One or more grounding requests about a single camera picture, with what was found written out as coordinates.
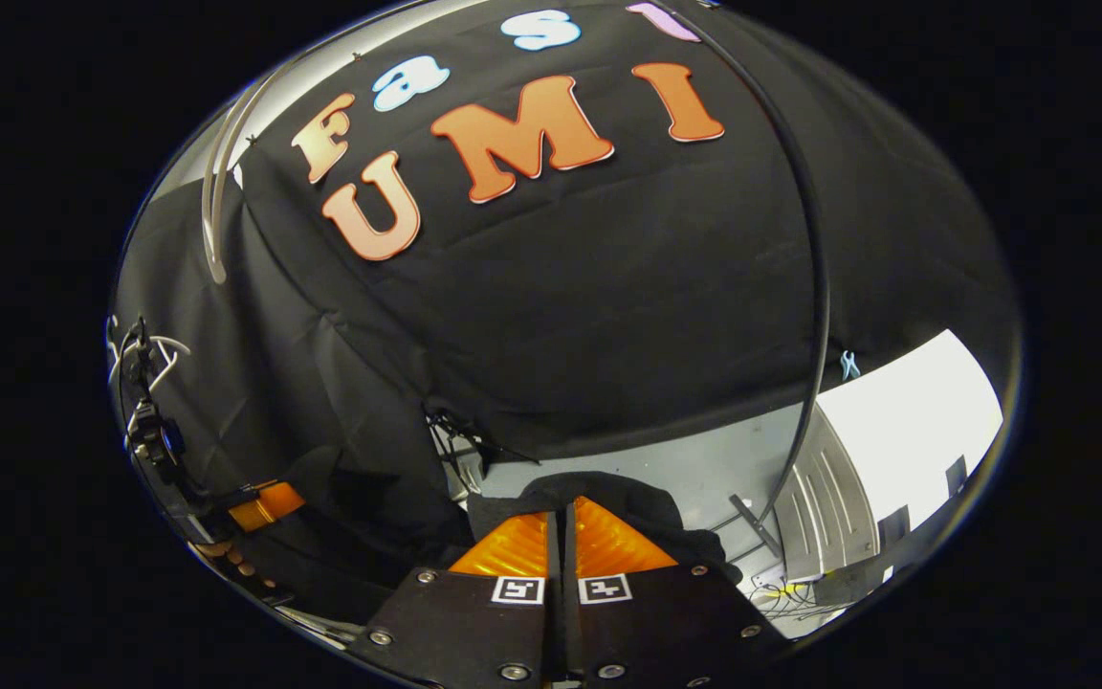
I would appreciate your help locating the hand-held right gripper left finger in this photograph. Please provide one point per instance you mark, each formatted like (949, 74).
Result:
(474, 622)

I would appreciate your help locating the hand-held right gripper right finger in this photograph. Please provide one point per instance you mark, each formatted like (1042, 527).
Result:
(666, 622)

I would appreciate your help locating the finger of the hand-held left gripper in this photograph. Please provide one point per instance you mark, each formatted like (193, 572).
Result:
(269, 505)

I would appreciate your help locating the black knit garment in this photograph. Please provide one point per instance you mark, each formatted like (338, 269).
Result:
(608, 488)

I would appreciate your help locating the bare white plastic hanger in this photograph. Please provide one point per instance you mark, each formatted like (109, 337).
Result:
(213, 220)

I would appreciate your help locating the white ribbed panel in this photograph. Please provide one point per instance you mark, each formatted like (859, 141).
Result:
(828, 507)

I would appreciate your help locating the light blue clip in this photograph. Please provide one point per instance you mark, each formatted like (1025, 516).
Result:
(849, 364)

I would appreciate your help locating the black clothes rack rail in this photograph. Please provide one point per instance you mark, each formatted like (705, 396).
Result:
(814, 239)

